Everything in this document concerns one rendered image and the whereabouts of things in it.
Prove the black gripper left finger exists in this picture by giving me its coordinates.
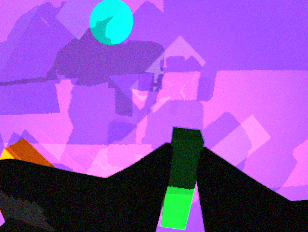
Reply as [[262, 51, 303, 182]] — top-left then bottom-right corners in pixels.
[[0, 143, 174, 232]]

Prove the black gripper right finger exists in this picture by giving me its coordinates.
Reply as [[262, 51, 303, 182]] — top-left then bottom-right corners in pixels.
[[196, 147, 308, 232]]

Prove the green rectangular post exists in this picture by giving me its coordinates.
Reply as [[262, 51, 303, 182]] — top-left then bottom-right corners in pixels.
[[161, 127, 204, 230]]

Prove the cyan circle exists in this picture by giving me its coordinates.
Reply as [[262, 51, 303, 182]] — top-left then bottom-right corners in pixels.
[[89, 0, 134, 46]]

